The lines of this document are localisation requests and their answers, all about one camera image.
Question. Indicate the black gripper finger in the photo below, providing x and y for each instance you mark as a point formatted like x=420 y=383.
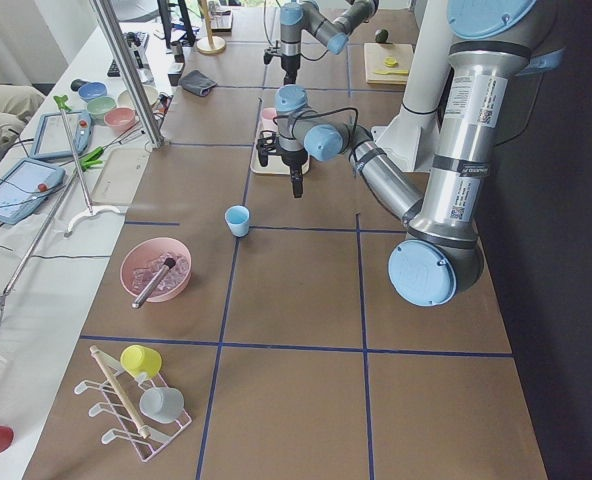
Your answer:
x=294 y=181
x=289 y=79
x=298 y=183

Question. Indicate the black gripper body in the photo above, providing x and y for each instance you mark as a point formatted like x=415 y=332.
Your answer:
x=294 y=159
x=290 y=64

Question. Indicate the pink cup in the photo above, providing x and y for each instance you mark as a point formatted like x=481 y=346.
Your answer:
x=267 y=117

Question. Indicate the blue cup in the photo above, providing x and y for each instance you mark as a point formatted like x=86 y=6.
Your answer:
x=237 y=218

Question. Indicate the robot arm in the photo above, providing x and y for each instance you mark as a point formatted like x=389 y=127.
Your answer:
x=297 y=17
x=493 y=42

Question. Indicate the cream rabbit tray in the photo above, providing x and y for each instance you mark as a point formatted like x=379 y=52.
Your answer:
x=275 y=166

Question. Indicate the spare cream tray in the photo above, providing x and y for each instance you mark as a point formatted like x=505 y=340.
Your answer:
x=120 y=177

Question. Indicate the wooden mug tree stand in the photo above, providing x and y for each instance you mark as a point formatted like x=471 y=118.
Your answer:
x=210 y=44

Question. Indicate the wooden cutting board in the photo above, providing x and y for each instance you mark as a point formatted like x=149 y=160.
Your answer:
x=374 y=55

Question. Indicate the yellow plastic knife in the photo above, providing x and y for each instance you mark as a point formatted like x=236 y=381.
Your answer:
x=397 y=72

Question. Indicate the grey folded cloth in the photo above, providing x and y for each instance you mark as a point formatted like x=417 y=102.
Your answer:
x=196 y=83

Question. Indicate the lemon slices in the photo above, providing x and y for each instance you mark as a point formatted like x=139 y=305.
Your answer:
x=390 y=62

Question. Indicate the metal black-tipped tongs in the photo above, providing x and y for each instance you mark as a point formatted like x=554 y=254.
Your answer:
x=147 y=284

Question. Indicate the pink bowl with ice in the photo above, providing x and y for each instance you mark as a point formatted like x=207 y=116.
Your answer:
x=148 y=256

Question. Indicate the pink side bowl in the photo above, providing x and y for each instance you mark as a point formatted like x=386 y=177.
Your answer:
x=120 y=119

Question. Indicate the green side bowl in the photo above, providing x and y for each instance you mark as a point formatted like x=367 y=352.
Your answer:
x=100 y=106

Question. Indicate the blue side bowl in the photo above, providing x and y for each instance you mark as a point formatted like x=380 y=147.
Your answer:
x=92 y=90

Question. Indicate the yellow cup on rack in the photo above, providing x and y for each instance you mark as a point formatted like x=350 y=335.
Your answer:
x=141 y=360

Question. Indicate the blue teach pendant far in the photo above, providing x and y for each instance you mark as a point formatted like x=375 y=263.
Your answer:
x=50 y=141

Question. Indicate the blue teach pendant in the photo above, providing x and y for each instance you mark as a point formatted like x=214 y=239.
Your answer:
x=50 y=141
x=25 y=187

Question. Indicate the grey cup on rack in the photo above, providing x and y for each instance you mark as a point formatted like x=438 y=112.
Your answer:
x=162 y=404

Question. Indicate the blue teach pendant near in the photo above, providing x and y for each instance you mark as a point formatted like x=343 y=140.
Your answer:
x=25 y=187

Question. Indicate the wooden rolling stick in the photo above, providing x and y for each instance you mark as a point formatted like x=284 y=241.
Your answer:
x=101 y=359

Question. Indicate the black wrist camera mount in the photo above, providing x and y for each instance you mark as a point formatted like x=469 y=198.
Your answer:
x=271 y=52
x=267 y=147

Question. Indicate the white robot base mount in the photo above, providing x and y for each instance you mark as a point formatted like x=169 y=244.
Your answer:
x=411 y=138

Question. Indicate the aluminium frame post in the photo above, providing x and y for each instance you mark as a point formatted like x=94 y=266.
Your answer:
x=110 y=27

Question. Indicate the white wire cup rack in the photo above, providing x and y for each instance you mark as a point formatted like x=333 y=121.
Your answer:
x=161 y=434

